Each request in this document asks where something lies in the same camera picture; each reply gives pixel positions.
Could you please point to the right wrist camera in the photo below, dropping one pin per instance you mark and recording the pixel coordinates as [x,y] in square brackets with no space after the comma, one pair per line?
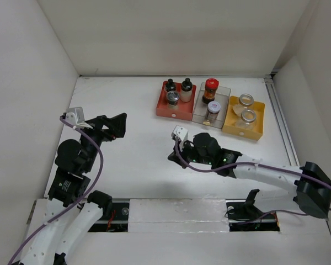
[179,133]

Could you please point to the white-lid spice jar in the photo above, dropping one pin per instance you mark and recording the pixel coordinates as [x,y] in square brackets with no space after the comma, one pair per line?
[213,109]

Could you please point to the black-cap bottle orange label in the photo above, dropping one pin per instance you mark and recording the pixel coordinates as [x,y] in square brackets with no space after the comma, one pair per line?
[170,86]

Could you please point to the red open box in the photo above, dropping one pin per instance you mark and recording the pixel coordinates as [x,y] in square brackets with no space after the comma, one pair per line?
[182,111]

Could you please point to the glass jar steel rim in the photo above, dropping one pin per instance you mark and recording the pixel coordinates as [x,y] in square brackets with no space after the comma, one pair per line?
[247,120]

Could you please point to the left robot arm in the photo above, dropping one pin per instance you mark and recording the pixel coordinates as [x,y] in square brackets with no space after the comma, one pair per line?
[73,206]

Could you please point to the red-lid chili sauce jar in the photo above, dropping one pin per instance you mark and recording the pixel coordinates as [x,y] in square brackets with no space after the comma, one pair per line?
[211,86]

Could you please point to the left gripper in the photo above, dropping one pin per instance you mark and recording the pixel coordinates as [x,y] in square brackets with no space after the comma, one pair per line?
[117,125]

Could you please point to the glass jar with sesame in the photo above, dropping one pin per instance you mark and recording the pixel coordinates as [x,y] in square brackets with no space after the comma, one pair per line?
[245,101]

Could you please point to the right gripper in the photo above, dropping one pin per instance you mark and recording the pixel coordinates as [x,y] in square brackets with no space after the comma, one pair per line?
[181,156]

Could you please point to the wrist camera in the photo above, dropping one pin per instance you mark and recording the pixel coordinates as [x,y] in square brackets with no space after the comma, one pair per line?
[75,116]
[179,133]

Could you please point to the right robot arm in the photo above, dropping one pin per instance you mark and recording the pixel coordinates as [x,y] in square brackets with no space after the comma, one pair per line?
[306,186]

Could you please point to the small black-cap cruet bottle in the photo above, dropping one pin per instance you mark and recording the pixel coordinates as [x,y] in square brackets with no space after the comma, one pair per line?
[186,90]

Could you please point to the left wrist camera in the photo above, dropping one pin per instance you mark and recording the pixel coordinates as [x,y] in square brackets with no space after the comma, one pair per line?
[75,116]

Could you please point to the black-top grinder with grains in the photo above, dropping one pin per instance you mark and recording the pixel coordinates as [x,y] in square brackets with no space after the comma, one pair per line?
[172,98]

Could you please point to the clear plastic drawer box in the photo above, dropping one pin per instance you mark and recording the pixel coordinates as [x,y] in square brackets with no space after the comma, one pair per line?
[200,114]

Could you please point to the yellow open box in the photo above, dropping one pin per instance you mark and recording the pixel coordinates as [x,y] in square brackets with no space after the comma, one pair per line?
[229,127]

